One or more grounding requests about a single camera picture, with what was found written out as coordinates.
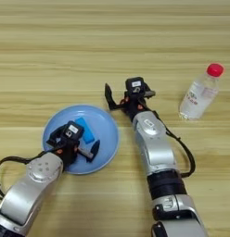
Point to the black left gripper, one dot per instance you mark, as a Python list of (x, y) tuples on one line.
[(68, 151)]

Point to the small blue rectangular block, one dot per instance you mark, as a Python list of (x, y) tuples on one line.
[(86, 129)]

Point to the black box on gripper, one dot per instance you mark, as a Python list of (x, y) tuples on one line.
[(72, 131), (136, 84)]

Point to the light blue round plate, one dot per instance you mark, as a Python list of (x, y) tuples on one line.
[(103, 132)]

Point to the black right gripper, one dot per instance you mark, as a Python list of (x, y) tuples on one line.
[(134, 105)]

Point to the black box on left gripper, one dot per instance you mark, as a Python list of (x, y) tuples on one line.
[(72, 131)]

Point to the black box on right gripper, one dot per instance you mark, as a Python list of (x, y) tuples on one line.
[(136, 84)]

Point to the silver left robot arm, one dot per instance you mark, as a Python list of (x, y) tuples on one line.
[(25, 191)]

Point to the clear red-capped water bottle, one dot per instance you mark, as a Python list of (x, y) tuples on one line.
[(198, 95)]

